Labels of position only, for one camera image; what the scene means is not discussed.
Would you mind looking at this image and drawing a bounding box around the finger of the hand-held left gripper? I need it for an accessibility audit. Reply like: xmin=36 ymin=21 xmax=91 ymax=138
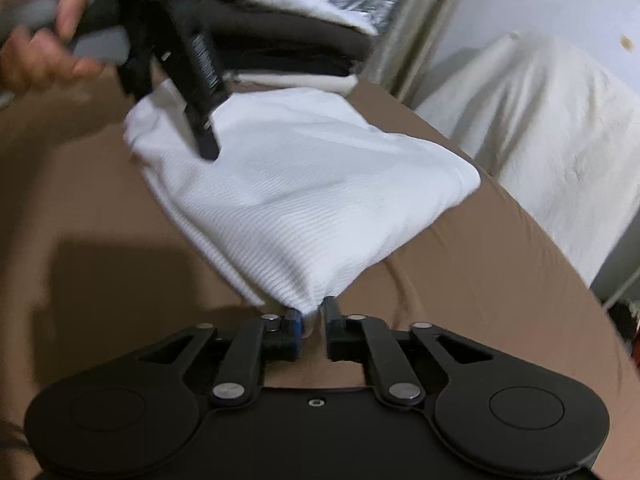
xmin=117 ymin=50 xmax=161 ymax=106
xmin=165 ymin=0 xmax=233 ymax=163

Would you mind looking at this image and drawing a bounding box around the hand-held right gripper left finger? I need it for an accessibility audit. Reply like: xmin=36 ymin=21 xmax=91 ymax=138
xmin=137 ymin=310 xmax=303 ymax=406

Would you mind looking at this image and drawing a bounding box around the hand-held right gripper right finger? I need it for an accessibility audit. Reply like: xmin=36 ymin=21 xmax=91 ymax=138
xmin=324 ymin=297 xmax=493 ymax=406

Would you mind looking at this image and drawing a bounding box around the white hoodie with green trim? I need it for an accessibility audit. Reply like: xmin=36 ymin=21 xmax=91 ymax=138
xmin=124 ymin=82 xmax=482 ymax=311

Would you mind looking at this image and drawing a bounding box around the folded black garment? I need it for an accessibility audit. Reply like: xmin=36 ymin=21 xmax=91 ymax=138
xmin=220 ymin=52 xmax=361 ymax=78

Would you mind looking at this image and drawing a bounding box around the beige curtain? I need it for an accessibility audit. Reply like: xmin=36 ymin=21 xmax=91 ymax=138
xmin=372 ymin=0 xmax=463 ymax=106

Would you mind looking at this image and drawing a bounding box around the white cover cloth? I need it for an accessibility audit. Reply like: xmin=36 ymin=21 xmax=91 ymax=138
xmin=415 ymin=32 xmax=640 ymax=286

